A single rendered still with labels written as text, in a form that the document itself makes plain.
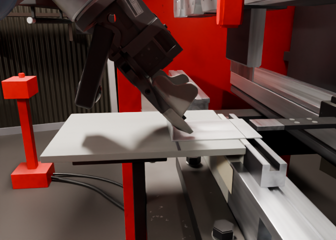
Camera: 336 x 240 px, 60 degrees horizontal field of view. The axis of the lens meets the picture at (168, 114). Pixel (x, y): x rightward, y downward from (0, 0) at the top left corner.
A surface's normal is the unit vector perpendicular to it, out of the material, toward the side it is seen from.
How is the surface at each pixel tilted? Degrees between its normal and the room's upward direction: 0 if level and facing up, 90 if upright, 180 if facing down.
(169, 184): 0
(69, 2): 108
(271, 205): 0
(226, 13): 91
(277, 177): 90
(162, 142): 0
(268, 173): 90
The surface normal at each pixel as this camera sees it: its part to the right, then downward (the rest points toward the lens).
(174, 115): 0.19, 0.40
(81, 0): -0.04, 0.41
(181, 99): -0.03, 0.14
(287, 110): -0.99, 0.03
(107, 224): 0.00, -0.96
